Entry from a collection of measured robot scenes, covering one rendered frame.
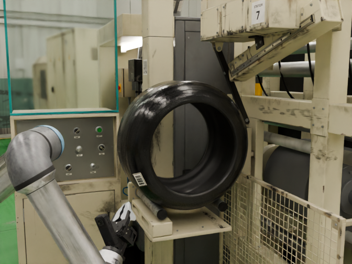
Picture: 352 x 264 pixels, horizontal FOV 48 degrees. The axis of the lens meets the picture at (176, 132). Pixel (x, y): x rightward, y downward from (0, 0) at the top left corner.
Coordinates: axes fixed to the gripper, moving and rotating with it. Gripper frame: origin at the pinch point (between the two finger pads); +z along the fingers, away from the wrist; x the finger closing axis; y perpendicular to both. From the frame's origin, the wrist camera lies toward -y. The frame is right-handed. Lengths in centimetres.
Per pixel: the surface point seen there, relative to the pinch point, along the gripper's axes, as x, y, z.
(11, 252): -212, 74, 46
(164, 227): -0.7, 23.9, 5.3
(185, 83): 23, -13, 47
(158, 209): -0.5, 17.4, 9.7
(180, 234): 2.1, 31.7, 6.4
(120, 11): -533, 144, 888
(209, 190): 16.7, 26.2, 22.4
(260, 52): 49, -1, 69
